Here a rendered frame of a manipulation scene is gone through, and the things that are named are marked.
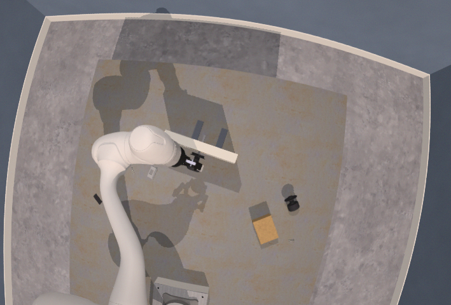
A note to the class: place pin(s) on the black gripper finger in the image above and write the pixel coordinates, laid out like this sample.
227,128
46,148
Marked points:
194,163

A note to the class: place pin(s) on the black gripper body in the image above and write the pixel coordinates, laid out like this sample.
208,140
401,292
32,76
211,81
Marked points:
182,159

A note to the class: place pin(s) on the tan cardboard box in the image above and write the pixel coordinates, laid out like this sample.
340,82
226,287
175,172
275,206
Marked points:
265,228

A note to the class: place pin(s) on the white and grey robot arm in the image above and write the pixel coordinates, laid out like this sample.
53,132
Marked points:
114,153

